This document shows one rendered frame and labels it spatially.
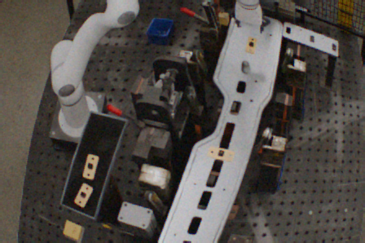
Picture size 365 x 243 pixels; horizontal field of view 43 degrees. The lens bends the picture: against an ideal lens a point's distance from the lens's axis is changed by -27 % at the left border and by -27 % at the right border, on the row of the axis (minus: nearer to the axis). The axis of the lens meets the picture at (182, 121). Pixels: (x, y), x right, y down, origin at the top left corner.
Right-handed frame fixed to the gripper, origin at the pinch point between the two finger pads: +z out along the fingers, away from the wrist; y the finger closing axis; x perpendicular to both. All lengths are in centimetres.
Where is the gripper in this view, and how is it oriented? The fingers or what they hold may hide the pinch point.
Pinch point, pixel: (250, 26)
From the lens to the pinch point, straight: 209.1
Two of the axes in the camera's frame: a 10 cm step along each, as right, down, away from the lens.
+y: 9.5, 2.2, -2.1
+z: 0.7, 5.2, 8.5
